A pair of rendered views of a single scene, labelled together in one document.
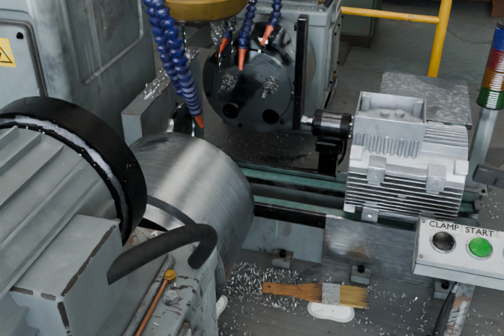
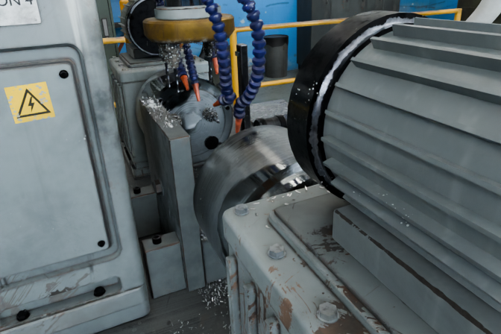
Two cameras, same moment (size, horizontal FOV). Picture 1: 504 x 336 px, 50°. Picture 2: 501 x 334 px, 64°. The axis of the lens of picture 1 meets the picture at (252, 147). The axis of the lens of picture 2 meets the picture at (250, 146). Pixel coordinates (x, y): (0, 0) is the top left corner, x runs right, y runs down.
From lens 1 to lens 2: 0.62 m
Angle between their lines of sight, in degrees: 36
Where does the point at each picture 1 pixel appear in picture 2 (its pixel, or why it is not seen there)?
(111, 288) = not seen: outside the picture
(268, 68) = (205, 101)
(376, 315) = not seen: hidden behind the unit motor
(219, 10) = (230, 27)
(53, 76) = (104, 114)
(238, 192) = not seen: hidden behind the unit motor
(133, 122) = (182, 145)
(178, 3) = (203, 22)
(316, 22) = (202, 69)
